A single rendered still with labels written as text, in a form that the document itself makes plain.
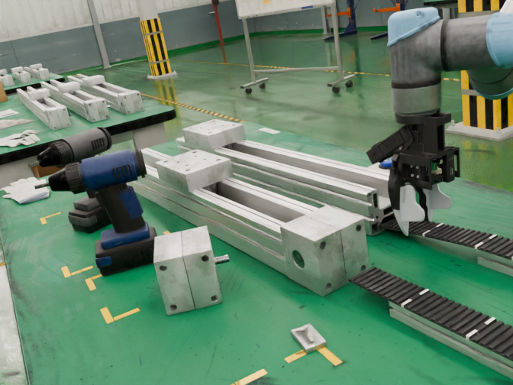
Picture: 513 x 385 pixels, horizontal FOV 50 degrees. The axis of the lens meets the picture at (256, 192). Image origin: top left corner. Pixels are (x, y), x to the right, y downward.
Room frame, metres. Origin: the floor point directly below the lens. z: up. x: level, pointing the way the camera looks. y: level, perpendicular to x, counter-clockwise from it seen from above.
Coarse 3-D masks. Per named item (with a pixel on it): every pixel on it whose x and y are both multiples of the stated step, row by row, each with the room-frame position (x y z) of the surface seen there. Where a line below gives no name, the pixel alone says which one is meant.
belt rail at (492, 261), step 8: (480, 256) 0.74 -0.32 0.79; (488, 256) 0.72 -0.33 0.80; (496, 256) 0.71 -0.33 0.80; (480, 264) 0.73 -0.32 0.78; (488, 264) 0.72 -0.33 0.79; (496, 264) 0.71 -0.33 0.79; (504, 264) 0.71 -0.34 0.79; (512, 264) 0.69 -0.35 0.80; (504, 272) 0.70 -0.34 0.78; (512, 272) 0.69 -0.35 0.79
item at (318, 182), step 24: (192, 144) 1.50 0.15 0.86; (240, 144) 1.41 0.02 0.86; (264, 144) 1.35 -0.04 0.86; (240, 168) 1.28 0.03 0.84; (264, 168) 1.18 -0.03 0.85; (288, 168) 1.12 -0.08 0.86; (312, 168) 1.15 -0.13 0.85; (336, 168) 1.08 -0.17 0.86; (360, 168) 1.04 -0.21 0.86; (288, 192) 1.11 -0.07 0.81; (312, 192) 1.04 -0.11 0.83; (336, 192) 0.99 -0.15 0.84; (360, 192) 0.91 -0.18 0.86; (384, 192) 0.96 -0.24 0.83; (360, 216) 0.93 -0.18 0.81; (384, 216) 0.92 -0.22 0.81
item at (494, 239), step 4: (492, 236) 0.75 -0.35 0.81; (496, 236) 0.75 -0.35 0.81; (500, 236) 0.75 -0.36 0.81; (488, 240) 0.75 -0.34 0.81; (492, 240) 0.75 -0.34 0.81; (496, 240) 0.74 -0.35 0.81; (500, 240) 0.74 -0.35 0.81; (480, 244) 0.74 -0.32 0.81; (484, 244) 0.74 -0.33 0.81; (488, 244) 0.73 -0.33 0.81; (492, 244) 0.73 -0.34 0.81; (476, 248) 0.73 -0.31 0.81; (480, 248) 0.73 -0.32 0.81; (484, 248) 0.72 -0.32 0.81
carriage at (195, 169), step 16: (160, 160) 1.22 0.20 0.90; (176, 160) 1.20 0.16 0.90; (192, 160) 1.17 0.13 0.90; (208, 160) 1.15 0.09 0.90; (224, 160) 1.13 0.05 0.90; (160, 176) 1.20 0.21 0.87; (176, 176) 1.12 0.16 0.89; (192, 176) 1.09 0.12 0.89; (208, 176) 1.10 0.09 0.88; (224, 176) 1.12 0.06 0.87
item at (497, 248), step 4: (504, 240) 0.74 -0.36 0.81; (508, 240) 0.74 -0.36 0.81; (512, 240) 0.73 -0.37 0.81; (496, 244) 0.73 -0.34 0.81; (500, 244) 0.73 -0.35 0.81; (504, 244) 0.72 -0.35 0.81; (508, 244) 0.72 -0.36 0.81; (488, 248) 0.72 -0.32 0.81; (492, 248) 0.72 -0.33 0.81; (496, 248) 0.72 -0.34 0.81; (500, 248) 0.71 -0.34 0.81; (504, 248) 0.71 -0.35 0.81; (488, 252) 0.72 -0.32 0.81; (492, 252) 0.71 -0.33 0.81; (496, 252) 0.71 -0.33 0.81
